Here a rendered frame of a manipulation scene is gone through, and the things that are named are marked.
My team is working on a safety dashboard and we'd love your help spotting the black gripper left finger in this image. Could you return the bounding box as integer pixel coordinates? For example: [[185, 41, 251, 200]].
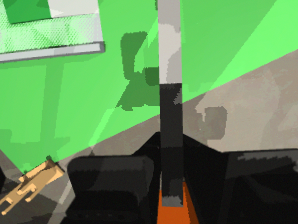
[[67, 132, 161, 224]]

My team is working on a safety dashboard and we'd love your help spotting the green rectangular mat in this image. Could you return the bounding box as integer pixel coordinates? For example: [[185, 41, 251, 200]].
[[0, 0, 298, 174]]

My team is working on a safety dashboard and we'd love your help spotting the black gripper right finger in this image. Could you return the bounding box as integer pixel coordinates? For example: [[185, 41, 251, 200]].
[[183, 134, 298, 224]]

